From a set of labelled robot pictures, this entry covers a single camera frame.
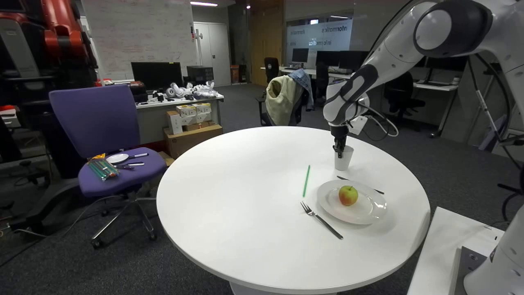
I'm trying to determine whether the white clutter pile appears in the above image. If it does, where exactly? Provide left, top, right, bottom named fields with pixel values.
left=146, top=81, right=220, bottom=104

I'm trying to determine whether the white background desk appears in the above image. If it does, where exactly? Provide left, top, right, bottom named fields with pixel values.
left=403, top=76, right=464, bottom=138

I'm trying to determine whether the small white dish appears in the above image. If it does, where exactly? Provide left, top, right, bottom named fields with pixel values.
left=105, top=153, right=131, bottom=166

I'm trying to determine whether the brown wooden door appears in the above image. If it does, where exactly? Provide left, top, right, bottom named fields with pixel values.
left=249, top=5, right=285, bottom=89

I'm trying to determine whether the green apple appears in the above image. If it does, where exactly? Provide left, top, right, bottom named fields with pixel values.
left=338, top=184, right=360, bottom=208

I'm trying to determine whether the red industrial robot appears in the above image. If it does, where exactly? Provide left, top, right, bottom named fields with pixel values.
left=0, top=0, right=100, bottom=89

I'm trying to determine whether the white yellow carton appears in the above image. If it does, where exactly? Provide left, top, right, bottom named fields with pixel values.
left=193, top=102, right=215, bottom=128
left=177, top=104, right=200, bottom=133

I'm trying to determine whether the grey base plate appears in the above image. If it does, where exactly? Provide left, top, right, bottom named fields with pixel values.
left=452, top=244, right=496, bottom=295

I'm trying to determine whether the brown cardboard box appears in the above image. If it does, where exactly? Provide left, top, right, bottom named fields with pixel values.
left=162, top=123, right=226, bottom=161

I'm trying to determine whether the purple office chair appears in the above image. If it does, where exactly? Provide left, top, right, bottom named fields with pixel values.
left=48, top=84, right=169, bottom=251

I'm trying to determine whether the small black monitor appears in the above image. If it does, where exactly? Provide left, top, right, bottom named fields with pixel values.
left=185, top=66, right=216, bottom=87

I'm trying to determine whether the beige jacket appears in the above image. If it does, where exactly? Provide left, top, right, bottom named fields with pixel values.
left=266, top=74, right=308, bottom=126

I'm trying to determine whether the black chair with jacket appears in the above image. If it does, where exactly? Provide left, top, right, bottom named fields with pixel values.
left=257, top=76, right=316, bottom=128

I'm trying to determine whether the blue jacket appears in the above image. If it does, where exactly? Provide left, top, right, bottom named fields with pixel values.
left=292, top=69, right=316, bottom=108

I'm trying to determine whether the white round plate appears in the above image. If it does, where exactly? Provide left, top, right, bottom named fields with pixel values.
left=316, top=179, right=390, bottom=226

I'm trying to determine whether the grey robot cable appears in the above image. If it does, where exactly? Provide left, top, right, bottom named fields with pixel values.
left=364, top=105, right=401, bottom=140

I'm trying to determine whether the white robot base platform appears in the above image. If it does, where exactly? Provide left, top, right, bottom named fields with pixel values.
left=408, top=205, right=506, bottom=295

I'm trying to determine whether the white ceramic mug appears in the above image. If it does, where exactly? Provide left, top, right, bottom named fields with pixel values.
left=333, top=145, right=356, bottom=171

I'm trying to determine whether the green striped pack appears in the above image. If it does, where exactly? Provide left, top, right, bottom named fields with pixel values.
left=87, top=158, right=120, bottom=184

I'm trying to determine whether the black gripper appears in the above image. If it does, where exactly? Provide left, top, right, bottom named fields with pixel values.
left=329, top=123, right=351, bottom=159

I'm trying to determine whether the white office desk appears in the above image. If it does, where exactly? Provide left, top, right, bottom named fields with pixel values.
left=133, top=92, right=226, bottom=146

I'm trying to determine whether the plain white box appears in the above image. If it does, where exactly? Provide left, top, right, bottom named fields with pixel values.
left=166, top=108, right=185, bottom=136

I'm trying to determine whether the black handled fork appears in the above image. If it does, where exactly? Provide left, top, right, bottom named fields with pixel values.
left=298, top=200, right=346, bottom=241

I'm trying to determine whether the green straw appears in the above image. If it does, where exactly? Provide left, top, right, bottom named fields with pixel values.
left=302, top=164, right=313, bottom=199

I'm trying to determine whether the large black monitor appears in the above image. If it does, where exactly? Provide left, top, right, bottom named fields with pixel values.
left=130, top=61, right=185, bottom=92

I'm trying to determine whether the dark background monitor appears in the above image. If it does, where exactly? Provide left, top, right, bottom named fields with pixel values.
left=315, top=49, right=370, bottom=79

